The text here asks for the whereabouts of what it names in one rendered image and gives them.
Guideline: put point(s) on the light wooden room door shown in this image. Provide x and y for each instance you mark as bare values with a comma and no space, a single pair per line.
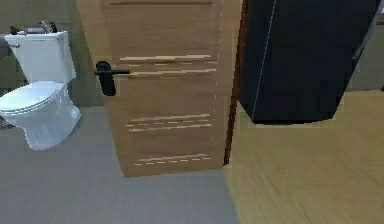
173,100

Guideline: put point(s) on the white toilet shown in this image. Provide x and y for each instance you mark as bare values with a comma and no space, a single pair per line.
40,66

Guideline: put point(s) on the grey flat item on cistern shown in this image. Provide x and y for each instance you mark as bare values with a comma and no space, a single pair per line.
34,30

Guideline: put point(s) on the small dark item on cistern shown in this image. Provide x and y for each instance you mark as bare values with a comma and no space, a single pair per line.
13,30

